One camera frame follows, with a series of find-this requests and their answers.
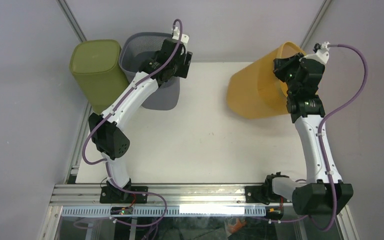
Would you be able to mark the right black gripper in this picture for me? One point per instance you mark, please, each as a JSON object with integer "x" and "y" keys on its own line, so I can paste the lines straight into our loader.
{"x": 280, "y": 64}

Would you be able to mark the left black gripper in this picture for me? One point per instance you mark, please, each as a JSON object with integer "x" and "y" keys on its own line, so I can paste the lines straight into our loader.
{"x": 184, "y": 58}

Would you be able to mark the yellow plastic basket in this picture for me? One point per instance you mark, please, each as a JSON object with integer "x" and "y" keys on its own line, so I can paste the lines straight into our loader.
{"x": 254, "y": 92}

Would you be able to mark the green plastic basket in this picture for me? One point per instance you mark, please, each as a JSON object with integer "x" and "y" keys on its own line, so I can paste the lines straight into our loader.
{"x": 94, "y": 64}

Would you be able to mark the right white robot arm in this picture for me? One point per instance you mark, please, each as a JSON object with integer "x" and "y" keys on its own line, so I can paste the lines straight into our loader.
{"x": 324, "y": 191}

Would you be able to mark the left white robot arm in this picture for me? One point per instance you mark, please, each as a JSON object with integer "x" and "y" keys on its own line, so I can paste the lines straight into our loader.
{"x": 107, "y": 128}

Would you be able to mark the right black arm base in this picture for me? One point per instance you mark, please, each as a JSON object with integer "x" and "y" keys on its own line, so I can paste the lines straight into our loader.
{"x": 264, "y": 192}

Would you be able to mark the orange object under table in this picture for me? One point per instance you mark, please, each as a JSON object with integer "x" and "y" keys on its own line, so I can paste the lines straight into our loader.
{"x": 235, "y": 224}

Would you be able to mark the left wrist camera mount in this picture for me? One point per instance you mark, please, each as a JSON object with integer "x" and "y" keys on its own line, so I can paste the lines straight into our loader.
{"x": 177, "y": 35}

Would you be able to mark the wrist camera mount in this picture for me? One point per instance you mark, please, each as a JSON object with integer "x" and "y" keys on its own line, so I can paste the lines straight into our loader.
{"x": 321, "y": 52}
{"x": 177, "y": 35}

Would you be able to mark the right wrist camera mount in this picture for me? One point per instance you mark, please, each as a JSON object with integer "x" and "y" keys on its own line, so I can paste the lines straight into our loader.
{"x": 321, "y": 52}

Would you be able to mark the aluminium front rail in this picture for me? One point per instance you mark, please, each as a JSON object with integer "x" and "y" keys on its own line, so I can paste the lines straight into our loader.
{"x": 89, "y": 194}

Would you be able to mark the white slotted cable duct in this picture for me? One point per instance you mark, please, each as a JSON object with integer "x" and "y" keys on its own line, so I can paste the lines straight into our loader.
{"x": 183, "y": 210}

